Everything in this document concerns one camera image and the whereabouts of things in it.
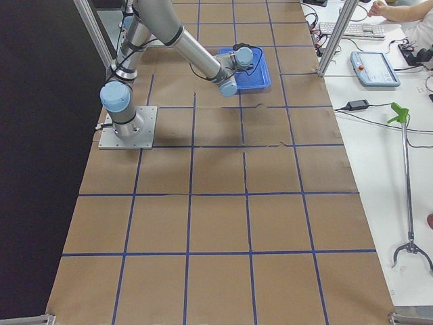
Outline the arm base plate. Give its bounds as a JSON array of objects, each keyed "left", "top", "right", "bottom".
[{"left": 98, "top": 106, "right": 158, "bottom": 150}]

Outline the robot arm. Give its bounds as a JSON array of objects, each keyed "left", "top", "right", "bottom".
[{"left": 100, "top": 0, "right": 253, "bottom": 139}]

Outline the person's hand at keyboard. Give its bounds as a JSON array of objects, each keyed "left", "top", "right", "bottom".
[{"left": 367, "top": 1, "right": 388, "bottom": 17}]

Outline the blue plastic tray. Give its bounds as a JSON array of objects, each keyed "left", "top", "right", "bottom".
[{"left": 215, "top": 43, "right": 271, "bottom": 97}]

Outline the brown paper table cover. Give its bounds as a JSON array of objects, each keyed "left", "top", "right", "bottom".
[{"left": 47, "top": 1, "right": 393, "bottom": 324}]

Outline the aluminium frame post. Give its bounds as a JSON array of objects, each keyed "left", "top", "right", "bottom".
[{"left": 317, "top": 0, "right": 359, "bottom": 77}]

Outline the white keyboard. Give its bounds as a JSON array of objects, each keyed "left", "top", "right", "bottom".
[{"left": 319, "top": 22, "right": 386, "bottom": 41}]

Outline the teach pendant tablet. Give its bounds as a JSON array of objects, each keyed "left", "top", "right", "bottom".
[{"left": 350, "top": 51, "right": 401, "bottom": 88}]

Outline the black power adapter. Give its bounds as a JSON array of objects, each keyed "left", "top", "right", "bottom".
[{"left": 346, "top": 100, "right": 370, "bottom": 111}]

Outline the green handled reacher grabber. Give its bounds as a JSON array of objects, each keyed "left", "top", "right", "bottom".
[{"left": 388, "top": 102, "right": 432, "bottom": 274}]

